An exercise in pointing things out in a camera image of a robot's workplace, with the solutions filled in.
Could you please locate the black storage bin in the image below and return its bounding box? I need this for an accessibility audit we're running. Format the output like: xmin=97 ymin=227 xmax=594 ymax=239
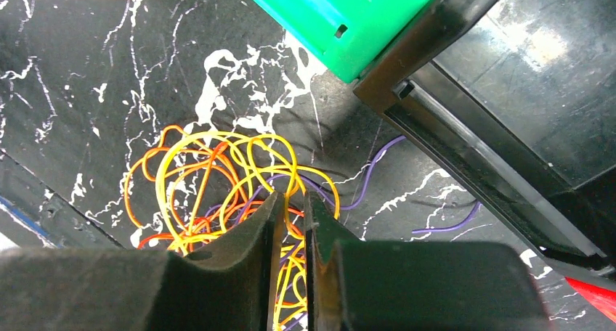
xmin=354 ymin=0 xmax=615 ymax=291

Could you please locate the purple wire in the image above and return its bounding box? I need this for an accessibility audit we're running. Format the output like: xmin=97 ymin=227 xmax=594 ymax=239
xmin=204 ymin=135 xmax=482 ymax=331

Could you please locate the orange wire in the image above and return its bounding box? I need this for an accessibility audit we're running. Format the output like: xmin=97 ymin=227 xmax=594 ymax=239
xmin=123 ymin=124 xmax=307 ymax=253

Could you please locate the green storage bin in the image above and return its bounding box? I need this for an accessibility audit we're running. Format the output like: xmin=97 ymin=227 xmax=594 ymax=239
xmin=253 ymin=0 xmax=431 ymax=83

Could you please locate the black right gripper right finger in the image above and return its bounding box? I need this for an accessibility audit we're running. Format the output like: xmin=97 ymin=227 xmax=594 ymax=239
xmin=304 ymin=192 xmax=552 ymax=330

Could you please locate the yellow wire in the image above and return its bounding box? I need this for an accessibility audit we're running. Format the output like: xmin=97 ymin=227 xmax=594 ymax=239
xmin=155 ymin=130 xmax=341 ymax=331

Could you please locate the red storage bin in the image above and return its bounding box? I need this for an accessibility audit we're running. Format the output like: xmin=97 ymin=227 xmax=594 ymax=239
xmin=565 ymin=277 xmax=615 ymax=322

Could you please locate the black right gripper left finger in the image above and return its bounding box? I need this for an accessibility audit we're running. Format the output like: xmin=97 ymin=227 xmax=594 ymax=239
xmin=1 ymin=192 xmax=284 ymax=330

